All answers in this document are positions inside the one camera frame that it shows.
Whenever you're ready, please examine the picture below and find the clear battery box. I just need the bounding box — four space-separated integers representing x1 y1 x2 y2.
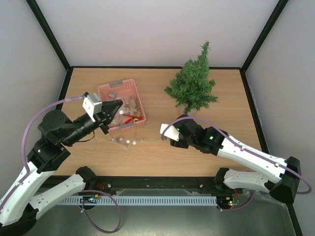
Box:
114 137 130 148

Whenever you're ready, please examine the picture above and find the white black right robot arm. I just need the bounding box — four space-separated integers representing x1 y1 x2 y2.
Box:
160 115 301 204

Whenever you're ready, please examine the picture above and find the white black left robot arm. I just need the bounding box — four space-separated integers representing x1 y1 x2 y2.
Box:
0 94 123 236

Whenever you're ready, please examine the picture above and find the wooden tree stump base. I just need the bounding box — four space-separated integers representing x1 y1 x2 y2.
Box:
181 108 198 117

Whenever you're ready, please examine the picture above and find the small green christmas tree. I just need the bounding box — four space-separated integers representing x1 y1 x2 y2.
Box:
164 41 218 115

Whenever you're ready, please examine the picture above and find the wooden heart ornament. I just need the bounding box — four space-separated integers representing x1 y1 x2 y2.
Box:
109 116 122 128

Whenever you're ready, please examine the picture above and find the silver gift box ornament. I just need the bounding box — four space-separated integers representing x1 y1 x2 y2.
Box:
108 92 117 99

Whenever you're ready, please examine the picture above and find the pink perforated plastic basket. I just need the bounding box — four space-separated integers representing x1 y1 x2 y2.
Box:
98 79 146 134

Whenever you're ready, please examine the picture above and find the gold bell with red ribbon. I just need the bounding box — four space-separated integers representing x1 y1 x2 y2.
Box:
125 116 142 124

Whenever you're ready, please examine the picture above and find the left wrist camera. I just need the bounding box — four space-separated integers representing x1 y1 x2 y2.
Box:
82 93 102 122

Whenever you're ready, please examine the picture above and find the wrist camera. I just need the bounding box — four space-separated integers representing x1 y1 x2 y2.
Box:
159 123 180 141
82 93 102 122

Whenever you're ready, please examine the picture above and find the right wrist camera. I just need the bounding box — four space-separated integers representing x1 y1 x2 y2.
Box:
159 123 180 141

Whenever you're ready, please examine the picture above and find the light blue slotted cable duct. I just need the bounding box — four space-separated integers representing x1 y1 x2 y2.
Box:
58 196 217 206

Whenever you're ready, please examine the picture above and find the black enclosure frame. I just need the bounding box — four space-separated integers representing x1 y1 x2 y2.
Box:
26 0 303 236

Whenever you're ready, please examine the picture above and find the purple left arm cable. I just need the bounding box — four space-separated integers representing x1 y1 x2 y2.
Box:
0 94 123 233

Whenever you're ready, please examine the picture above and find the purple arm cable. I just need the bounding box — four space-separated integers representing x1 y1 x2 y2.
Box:
162 116 313 212
0 94 123 233

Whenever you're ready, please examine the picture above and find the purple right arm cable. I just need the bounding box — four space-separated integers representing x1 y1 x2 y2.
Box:
162 116 313 212

